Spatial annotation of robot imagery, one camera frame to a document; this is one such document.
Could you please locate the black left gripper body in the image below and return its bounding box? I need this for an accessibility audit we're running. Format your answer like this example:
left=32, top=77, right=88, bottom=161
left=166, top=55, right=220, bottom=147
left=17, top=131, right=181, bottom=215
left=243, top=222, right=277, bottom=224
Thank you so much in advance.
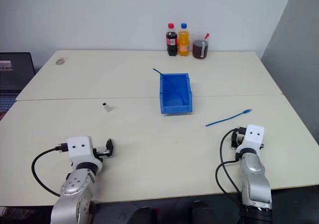
left=92, top=146, right=109, bottom=158

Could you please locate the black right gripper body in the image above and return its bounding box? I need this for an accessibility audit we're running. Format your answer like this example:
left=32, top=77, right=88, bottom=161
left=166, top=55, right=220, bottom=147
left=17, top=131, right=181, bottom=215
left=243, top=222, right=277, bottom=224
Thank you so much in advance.
left=235, top=126, right=248, bottom=146

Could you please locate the blue plastic storage bin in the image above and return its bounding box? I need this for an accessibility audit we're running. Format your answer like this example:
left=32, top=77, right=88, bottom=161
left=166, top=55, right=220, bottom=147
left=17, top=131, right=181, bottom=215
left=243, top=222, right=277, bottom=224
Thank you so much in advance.
left=159, top=72, right=193, bottom=115

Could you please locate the clear cup of dark liquid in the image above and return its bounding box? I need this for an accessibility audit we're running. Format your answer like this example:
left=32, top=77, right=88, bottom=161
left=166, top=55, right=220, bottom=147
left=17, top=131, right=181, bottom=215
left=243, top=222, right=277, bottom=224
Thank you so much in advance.
left=192, top=32, right=210, bottom=60

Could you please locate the orange soda bottle blue cap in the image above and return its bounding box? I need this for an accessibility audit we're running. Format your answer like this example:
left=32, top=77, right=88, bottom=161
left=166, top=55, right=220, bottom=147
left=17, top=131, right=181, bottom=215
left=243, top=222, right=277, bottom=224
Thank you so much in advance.
left=177, top=22, right=190, bottom=57

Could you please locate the blue mesh crate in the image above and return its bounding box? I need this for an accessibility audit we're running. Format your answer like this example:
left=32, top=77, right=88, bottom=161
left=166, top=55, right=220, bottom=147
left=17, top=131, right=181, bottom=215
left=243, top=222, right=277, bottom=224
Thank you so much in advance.
left=0, top=94, right=17, bottom=115

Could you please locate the cola bottle with red cap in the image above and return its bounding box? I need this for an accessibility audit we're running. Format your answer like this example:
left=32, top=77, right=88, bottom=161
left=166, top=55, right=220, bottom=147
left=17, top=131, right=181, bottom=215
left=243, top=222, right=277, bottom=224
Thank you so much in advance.
left=165, top=22, right=178, bottom=57

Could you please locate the black laptop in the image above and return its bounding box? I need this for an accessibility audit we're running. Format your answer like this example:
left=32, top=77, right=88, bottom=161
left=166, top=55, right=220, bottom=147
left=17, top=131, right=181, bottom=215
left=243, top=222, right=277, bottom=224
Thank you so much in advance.
left=0, top=52, right=36, bottom=96

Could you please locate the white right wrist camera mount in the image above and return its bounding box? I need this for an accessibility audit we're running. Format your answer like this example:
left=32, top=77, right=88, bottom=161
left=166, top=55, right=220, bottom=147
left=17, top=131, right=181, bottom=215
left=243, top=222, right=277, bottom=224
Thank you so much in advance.
left=235, top=124, right=265, bottom=158

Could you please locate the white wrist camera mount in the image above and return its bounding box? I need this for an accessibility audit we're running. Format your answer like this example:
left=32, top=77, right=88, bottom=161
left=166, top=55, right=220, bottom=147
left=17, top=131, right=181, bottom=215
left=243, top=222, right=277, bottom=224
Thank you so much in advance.
left=66, top=135, right=103, bottom=172
left=235, top=124, right=265, bottom=158

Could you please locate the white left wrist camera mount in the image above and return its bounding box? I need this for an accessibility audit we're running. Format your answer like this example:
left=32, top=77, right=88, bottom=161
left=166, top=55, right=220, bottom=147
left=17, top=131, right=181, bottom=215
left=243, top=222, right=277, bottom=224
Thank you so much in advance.
left=66, top=135, right=103, bottom=172

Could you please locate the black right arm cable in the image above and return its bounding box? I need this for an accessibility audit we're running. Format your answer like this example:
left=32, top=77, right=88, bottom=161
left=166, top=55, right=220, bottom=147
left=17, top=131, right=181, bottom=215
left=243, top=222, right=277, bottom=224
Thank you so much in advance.
left=215, top=127, right=246, bottom=224

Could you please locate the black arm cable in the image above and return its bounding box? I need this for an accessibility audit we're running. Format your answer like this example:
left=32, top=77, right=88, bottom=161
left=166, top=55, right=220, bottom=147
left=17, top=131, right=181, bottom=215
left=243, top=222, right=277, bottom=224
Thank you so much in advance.
left=215, top=127, right=246, bottom=224
left=31, top=143, right=69, bottom=198

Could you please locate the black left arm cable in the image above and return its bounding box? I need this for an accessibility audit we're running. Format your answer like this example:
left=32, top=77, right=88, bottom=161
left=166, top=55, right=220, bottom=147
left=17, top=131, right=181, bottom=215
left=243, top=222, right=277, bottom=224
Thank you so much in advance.
left=31, top=143, right=69, bottom=198

